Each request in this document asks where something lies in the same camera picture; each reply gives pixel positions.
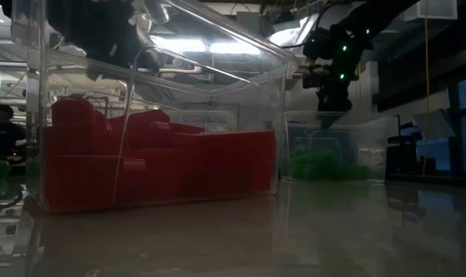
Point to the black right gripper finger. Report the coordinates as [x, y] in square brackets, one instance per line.
[331, 119]

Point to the large red toy block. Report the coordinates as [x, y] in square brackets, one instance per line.
[233, 148]

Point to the long green toy block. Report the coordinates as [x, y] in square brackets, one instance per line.
[33, 167]

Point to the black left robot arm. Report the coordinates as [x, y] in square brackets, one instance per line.
[94, 27]

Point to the clear plastic bin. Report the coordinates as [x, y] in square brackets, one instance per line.
[217, 115]
[217, 96]
[371, 131]

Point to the ceiling light panel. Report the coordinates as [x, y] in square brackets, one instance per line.
[233, 48]

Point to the person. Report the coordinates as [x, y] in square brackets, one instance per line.
[4, 134]

